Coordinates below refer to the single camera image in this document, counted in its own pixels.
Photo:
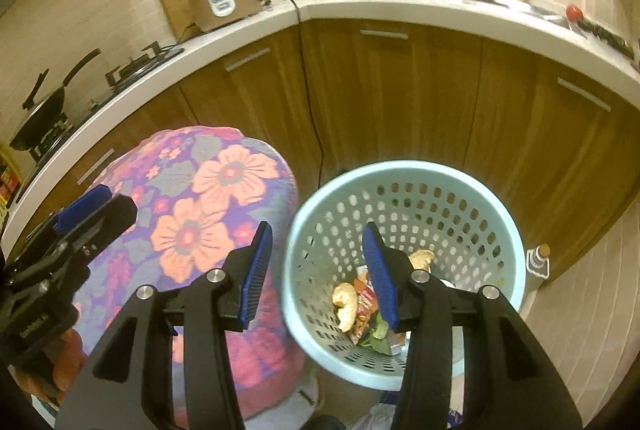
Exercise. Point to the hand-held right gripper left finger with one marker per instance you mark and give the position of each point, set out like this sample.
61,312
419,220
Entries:
255,280

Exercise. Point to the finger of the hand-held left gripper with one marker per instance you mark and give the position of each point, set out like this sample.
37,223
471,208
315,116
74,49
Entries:
112,220
85,207

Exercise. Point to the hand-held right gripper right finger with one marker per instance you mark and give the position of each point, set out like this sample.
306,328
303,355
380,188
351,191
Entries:
380,280

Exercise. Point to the snack wrapper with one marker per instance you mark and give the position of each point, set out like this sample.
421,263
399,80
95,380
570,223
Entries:
367,305

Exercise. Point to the large orange peel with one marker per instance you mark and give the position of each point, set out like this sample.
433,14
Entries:
346,305

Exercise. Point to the curled orange peel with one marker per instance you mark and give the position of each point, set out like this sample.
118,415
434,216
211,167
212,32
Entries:
422,257

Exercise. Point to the green bok choy leaf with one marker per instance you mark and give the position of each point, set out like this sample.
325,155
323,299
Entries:
377,335

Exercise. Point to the light blue perforated trash basket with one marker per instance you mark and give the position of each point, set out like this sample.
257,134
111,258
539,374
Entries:
400,170

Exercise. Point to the person's left hand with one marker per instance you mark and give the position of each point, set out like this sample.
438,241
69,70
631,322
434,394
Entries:
67,360

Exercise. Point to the yellow red package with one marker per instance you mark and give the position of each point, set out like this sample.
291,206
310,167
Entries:
7,180

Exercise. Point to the floral tablecloth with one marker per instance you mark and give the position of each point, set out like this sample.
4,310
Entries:
200,190

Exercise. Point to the black wok with lid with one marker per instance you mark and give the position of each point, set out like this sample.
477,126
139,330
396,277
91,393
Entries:
40,120

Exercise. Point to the white plastic bag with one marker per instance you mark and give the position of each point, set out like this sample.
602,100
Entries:
375,417

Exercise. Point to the black gas stove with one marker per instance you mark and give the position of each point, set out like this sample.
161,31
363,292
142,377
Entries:
125,73

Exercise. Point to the small glass bottle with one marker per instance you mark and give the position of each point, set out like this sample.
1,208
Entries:
537,262

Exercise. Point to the wooden kitchen cabinets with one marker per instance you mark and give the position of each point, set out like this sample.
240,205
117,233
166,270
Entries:
400,100

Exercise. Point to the white kitchen countertop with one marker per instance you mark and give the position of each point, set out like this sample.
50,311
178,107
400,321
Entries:
400,8

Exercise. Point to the dark speckled long object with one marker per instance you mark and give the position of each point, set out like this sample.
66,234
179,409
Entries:
605,38

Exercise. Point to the red tomato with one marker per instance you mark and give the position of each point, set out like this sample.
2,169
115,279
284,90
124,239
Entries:
575,12

